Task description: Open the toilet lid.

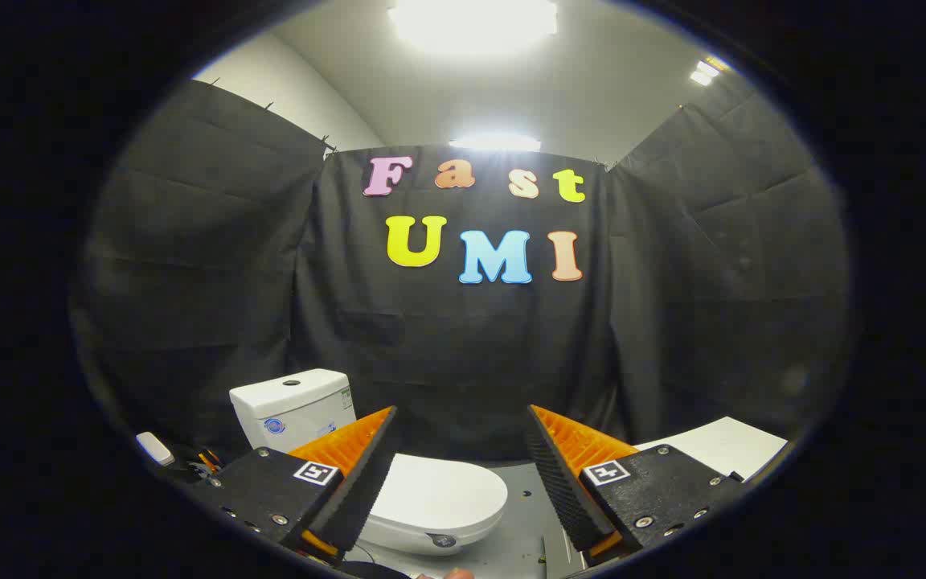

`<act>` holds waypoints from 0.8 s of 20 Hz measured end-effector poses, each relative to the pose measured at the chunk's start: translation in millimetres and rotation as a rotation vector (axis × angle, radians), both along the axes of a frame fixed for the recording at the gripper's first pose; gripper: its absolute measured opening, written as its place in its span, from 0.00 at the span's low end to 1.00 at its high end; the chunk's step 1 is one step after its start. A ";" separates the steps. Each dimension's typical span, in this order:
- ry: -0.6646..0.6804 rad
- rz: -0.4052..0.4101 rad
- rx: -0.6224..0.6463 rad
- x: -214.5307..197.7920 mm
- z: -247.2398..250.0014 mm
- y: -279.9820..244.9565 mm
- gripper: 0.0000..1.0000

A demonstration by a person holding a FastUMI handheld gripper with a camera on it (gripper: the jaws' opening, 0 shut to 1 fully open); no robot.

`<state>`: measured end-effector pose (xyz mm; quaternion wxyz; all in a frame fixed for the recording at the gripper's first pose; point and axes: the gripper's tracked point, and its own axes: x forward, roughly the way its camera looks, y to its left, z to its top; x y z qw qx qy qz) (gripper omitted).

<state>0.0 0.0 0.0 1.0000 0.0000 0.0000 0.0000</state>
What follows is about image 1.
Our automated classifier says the grey drawer cabinet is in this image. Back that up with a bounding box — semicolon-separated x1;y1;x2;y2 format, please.
633;417;790;483

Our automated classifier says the large ceiling light panel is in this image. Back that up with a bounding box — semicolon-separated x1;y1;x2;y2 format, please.
387;0;559;51

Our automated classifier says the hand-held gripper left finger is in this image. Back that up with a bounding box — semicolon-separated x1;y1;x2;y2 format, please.
190;406;398;564

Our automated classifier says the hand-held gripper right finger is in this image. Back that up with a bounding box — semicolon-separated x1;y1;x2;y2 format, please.
527;404;747;561

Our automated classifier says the white toilet lid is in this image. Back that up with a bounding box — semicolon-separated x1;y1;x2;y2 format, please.
365;454;510;556

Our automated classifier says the black backdrop cloth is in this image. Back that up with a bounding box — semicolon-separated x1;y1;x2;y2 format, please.
69;79;854;464

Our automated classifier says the small ceiling light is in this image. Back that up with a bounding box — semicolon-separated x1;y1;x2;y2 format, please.
689;56;731;88

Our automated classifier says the small white device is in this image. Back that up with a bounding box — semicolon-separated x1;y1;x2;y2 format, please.
136;432;176;467

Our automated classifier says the white ceramic toilet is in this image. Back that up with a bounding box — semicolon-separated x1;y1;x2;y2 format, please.
229;369;510;558

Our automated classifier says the long ceiling light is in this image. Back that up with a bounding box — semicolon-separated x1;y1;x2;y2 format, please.
449;133;543;153

